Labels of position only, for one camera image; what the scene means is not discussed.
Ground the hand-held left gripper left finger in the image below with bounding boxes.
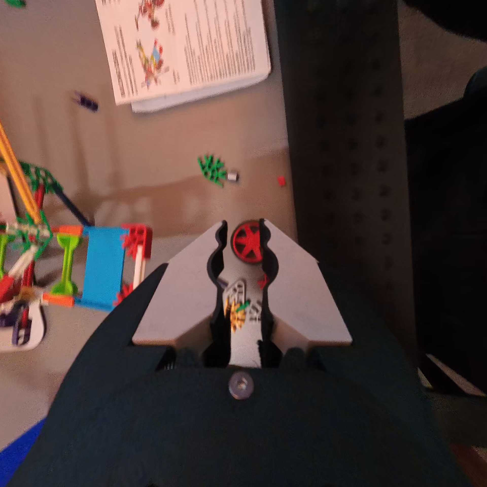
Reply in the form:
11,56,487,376
131,220,233,367

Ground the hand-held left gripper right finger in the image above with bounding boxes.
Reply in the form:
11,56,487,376
258,218,353,367

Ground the black wheel red hub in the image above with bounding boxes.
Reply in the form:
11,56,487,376
230,221,266,264

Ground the blue plastic bin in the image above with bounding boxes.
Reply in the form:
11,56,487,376
0,419,46,476

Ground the yellow fan connector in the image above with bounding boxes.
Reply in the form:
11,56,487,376
224,299,248,332

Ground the colourful construction toy model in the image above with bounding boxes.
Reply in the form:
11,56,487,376
0,120,153,347

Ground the green fan connector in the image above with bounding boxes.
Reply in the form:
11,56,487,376
197,154,228,187

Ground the black perforated chair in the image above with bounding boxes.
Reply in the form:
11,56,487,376
274,0,419,362

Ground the white instruction booklet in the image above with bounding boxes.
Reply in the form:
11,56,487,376
95,0,272,113

